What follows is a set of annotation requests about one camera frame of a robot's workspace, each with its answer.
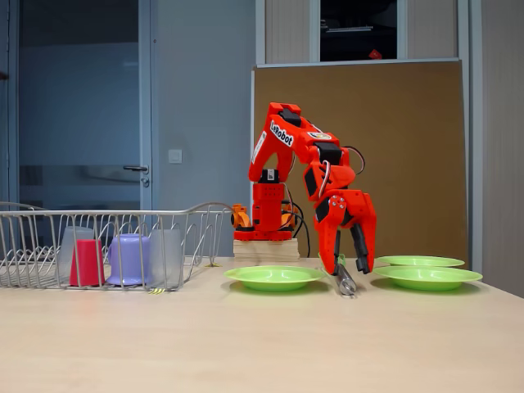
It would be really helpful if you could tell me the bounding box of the green whisk with steel handle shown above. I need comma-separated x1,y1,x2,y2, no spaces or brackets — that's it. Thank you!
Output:
318,251,356,296

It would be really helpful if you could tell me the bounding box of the grey translucent plastic cup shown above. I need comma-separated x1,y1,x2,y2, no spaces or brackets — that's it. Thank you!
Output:
147,228,183,290
56,226,96,283

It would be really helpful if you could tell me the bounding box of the purple plastic mug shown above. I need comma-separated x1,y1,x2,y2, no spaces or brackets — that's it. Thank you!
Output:
105,233,153,287

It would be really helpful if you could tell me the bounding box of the red plastic cup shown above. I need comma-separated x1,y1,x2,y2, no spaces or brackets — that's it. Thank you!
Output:
69,239,106,287

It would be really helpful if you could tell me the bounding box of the green plastic plate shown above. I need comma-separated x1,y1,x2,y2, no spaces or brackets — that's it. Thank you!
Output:
371,264,484,292
223,264,328,292
375,255,466,269

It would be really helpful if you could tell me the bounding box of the wooden base block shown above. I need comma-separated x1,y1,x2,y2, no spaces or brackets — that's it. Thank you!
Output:
233,239,300,261

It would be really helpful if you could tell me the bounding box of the orange table clamp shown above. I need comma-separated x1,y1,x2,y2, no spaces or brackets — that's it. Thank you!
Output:
229,203,253,230

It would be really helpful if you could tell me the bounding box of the brown pin board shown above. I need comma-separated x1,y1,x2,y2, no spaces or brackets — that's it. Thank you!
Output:
250,59,470,263

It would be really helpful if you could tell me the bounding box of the white notebook on shelf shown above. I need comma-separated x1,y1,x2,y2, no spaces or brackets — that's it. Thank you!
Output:
325,25,374,34

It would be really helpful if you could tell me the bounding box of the blue grey glass door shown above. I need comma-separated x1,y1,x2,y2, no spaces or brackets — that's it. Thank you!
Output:
7,0,153,212

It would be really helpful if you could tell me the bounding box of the black base cable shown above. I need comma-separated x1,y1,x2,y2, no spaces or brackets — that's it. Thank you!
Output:
286,200,311,257

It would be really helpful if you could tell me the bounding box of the white gripper cable loop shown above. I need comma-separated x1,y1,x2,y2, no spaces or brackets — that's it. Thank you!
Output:
321,146,368,194

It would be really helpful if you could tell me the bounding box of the metal wire dish rack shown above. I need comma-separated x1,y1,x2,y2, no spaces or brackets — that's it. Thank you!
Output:
0,201,234,292

